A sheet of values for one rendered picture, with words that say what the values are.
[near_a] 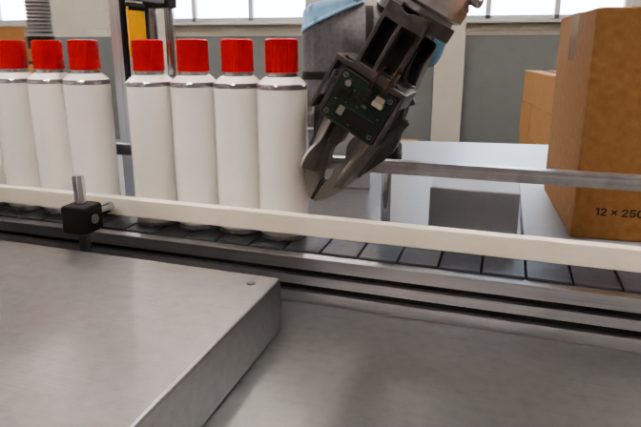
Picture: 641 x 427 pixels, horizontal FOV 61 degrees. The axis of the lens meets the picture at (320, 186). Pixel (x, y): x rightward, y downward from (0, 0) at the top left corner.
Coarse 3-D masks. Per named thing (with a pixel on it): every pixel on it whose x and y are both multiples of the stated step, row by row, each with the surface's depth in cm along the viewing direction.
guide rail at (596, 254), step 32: (0, 192) 66; (32, 192) 64; (64, 192) 63; (224, 224) 57; (256, 224) 56; (288, 224) 55; (320, 224) 54; (352, 224) 53; (384, 224) 52; (512, 256) 48; (544, 256) 48; (576, 256) 47; (608, 256) 46; (640, 256) 45
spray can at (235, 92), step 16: (224, 48) 56; (240, 48) 55; (224, 64) 56; (240, 64) 56; (224, 80) 56; (240, 80) 56; (256, 80) 57; (224, 96) 56; (240, 96) 56; (256, 96) 56; (224, 112) 56; (240, 112) 56; (256, 112) 57; (224, 128) 57; (240, 128) 56; (256, 128) 57; (224, 144) 57; (240, 144) 57; (256, 144) 58; (224, 160) 57; (240, 160) 57; (256, 160) 58; (224, 176) 58; (240, 176) 58; (256, 176) 58; (224, 192) 58; (240, 192) 58; (256, 192) 59; (256, 208) 59
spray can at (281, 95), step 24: (288, 48) 53; (288, 72) 54; (264, 96) 54; (288, 96) 53; (264, 120) 55; (288, 120) 54; (264, 144) 55; (288, 144) 55; (264, 168) 56; (288, 168) 55; (264, 192) 57; (288, 192) 56; (288, 240) 57
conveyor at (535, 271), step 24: (24, 216) 66; (48, 216) 66; (120, 216) 66; (216, 240) 58; (240, 240) 58; (264, 240) 58; (312, 240) 58; (336, 240) 58; (408, 264) 52; (432, 264) 51; (456, 264) 51; (480, 264) 51; (504, 264) 51; (528, 264) 51; (552, 264) 51; (600, 288) 47; (624, 288) 46
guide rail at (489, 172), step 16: (128, 144) 67; (336, 160) 59; (384, 160) 57; (400, 160) 57; (416, 160) 57; (432, 176) 56; (448, 176) 56; (464, 176) 55; (480, 176) 55; (496, 176) 54; (512, 176) 54; (528, 176) 53; (544, 176) 53; (560, 176) 52; (576, 176) 52; (592, 176) 51; (608, 176) 51; (624, 176) 50; (640, 176) 50
